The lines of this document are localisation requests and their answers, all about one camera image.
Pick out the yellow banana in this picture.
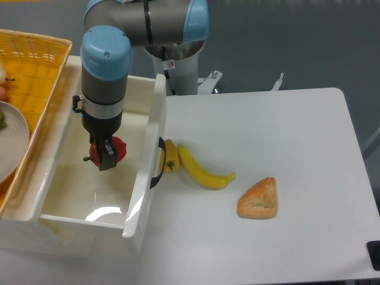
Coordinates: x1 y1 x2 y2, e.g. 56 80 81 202
177 144 236 190

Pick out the black table corner socket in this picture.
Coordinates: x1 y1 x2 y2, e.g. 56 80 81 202
366 240 380 271

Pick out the green food on plate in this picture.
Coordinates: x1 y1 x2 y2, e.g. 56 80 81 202
0 110 7 129

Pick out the red bell pepper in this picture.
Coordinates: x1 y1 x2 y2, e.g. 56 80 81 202
83 136 127 168

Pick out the grey plate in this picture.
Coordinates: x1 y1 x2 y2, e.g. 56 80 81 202
1 102 29 183

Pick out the black drawer handle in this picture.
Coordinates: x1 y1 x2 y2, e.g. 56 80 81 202
150 137 167 189

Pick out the pink fruit in basket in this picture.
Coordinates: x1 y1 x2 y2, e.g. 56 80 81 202
0 86 8 102

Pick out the pale pear in basket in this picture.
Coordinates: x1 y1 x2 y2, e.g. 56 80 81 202
0 62 15 84

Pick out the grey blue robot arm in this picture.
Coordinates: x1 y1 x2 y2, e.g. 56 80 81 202
72 1 210 171

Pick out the white metal frame bracket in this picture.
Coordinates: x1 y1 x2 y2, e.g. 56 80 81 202
271 72 284 91

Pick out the yellow bell pepper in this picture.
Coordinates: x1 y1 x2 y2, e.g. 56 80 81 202
160 140 181 173

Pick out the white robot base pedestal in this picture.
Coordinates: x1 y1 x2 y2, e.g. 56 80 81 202
144 40 205 96

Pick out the open upper white drawer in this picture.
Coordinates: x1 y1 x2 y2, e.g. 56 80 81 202
40 74 166 254

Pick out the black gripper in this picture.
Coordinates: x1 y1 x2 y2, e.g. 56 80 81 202
72 95 124 171

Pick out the white drawer cabinet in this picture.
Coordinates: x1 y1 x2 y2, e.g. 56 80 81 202
1 56 94 257

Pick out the triangular golden pastry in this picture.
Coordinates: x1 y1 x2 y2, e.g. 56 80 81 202
236 177 278 220

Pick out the yellow woven basket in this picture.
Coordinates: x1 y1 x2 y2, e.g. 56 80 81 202
1 29 72 213

